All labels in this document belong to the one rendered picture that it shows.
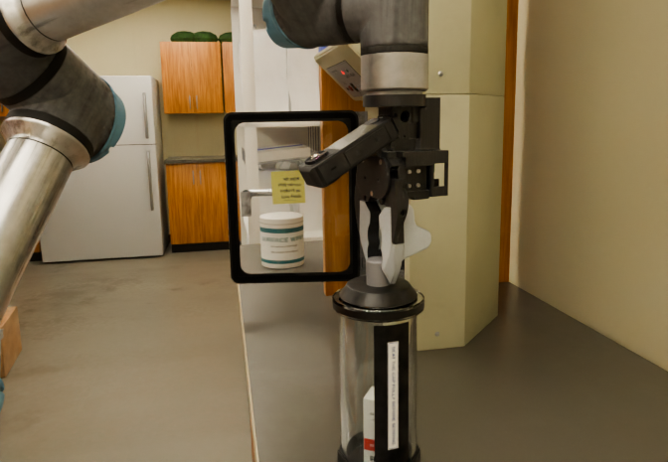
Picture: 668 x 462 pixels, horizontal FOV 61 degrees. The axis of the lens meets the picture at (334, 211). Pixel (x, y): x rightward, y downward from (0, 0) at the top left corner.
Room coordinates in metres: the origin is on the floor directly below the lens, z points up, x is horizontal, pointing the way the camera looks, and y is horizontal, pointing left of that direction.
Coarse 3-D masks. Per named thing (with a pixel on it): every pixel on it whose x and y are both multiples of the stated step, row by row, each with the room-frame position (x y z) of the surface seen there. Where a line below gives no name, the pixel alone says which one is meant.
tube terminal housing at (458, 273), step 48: (432, 0) 1.01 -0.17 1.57; (480, 0) 1.06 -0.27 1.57; (432, 48) 1.01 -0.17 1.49; (480, 48) 1.06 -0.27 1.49; (432, 96) 1.01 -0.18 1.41; (480, 96) 1.07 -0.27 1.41; (480, 144) 1.07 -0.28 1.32; (480, 192) 1.08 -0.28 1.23; (432, 240) 1.01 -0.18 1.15; (480, 240) 1.08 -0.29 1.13; (432, 288) 1.01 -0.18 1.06; (480, 288) 1.09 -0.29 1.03; (432, 336) 1.01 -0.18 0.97
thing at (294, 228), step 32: (256, 128) 1.29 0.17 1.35; (288, 128) 1.29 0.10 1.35; (320, 128) 1.30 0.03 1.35; (256, 160) 1.29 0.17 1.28; (288, 160) 1.29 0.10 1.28; (256, 192) 1.29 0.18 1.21; (288, 192) 1.29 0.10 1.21; (320, 192) 1.30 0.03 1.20; (256, 224) 1.29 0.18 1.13; (288, 224) 1.29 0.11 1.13; (320, 224) 1.30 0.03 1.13; (256, 256) 1.29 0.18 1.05; (288, 256) 1.29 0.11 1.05; (320, 256) 1.30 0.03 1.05
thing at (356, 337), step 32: (352, 320) 0.61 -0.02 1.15; (416, 320) 0.63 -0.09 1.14; (352, 352) 0.61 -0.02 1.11; (416, 352) 0.63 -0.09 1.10; (352, 384) 0.61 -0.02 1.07; (416, 384) 0.63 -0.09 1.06; (352, 416) 0.61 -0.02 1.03; (416, 416) 0.63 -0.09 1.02; (352, 448) 0.61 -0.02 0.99; (416, 448) 0.63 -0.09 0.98
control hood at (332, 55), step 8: (328, 48) 1.12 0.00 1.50; (336, 48) 1.06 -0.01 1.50; (344, 48) 1.02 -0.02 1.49; (352, 48) 0.98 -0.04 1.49; (360, 48) 0.98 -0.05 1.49; (320, 56) 1.22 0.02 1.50; (328, 56) 1.15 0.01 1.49; (336, 56) 1.10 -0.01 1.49; (344, 56) 1.06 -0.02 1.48; (352, 56) 1.02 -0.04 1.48; (360, 56) 0.99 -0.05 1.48; (320, 64) 1.27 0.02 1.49; (328, 64) 1.21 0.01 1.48; (352, 64) 1.06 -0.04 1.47; (360, 64) 1.02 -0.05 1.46; (328, 72) 1.27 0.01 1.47; (360, 72) 1.06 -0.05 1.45; (336, 80) 1.28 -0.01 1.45; (344, 88) 1.28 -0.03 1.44; (352, 96) 1.29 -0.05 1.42; (360, 96) 1.22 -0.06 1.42
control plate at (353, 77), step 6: (336, 66) 1.16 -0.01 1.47; (342, 66) 1.13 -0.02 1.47; (348, 66) 1.09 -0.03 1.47; (330, 72) 1.25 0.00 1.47; (336, 72) 1.21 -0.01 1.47; (354, 72) 1.09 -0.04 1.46; (336, 78) 1.26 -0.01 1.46; (342, 78) 1.22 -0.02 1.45; (348, 78) 1.17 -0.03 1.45; (354, 78) 1.13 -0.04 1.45; (360, 78) 1.10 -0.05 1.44; (342, 84) 1.26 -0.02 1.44; (348, 84) 1.22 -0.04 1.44; (354, 84) 1.17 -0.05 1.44; (348, 90) 1.26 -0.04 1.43; (354, 90) 1.22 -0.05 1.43; (360, 90) 1.18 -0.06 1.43; (354, 96) 1.27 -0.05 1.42
